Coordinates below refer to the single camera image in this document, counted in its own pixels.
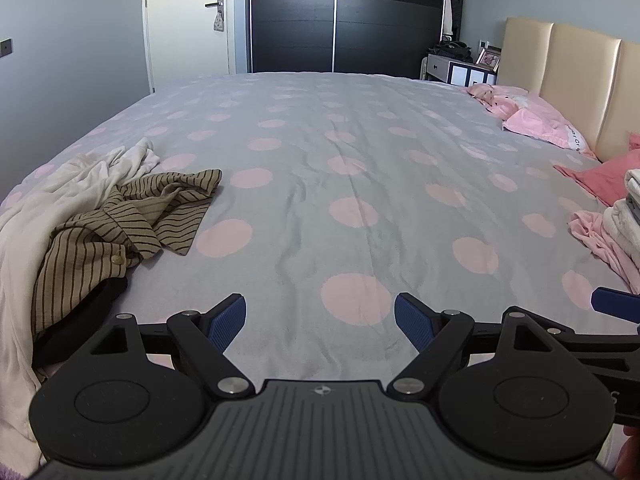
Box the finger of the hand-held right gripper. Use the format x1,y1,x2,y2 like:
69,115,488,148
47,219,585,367
547,287,640,373

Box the cream padded headboard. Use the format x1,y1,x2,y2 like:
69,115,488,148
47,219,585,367
497,16,640,163

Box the folded cream sweater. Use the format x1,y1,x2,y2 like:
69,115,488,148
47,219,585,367
602,199,640,273

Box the black bag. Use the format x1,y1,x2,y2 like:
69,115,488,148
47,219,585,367
432,40,473,63

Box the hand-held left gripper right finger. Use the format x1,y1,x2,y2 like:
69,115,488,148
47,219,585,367
389,292,568,401

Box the cream turtleneck top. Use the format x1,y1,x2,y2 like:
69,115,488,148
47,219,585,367
0,137,161,476

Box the black sliding wardrobe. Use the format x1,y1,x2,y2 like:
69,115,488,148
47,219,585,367
248,0,448,75

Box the pink dotted cloth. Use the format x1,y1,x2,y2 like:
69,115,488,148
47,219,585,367
467,84,529,121

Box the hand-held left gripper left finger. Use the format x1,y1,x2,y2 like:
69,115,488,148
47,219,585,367
75,293,251,400

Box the white door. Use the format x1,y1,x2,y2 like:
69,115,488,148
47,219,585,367
142,0,236,93

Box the pink garment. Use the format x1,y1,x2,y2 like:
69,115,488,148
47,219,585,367
567,210,640,294

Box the black hanging clothes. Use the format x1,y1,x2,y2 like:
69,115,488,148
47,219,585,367
441,0,467,43

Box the beige striped shirt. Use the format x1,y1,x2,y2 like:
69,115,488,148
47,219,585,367
31,169,223,336

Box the white nightstand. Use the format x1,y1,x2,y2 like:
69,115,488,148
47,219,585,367
422,52,498,86

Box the bed with polka-dot cover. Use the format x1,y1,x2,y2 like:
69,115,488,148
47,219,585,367
0,71,640,396

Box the coral pillow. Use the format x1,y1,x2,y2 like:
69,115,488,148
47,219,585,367
552,134,640,208

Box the photo frame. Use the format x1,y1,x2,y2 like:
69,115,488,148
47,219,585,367
475,47,502,72

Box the pink pillow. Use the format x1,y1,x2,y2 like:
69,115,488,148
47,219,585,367
502,95,599,159

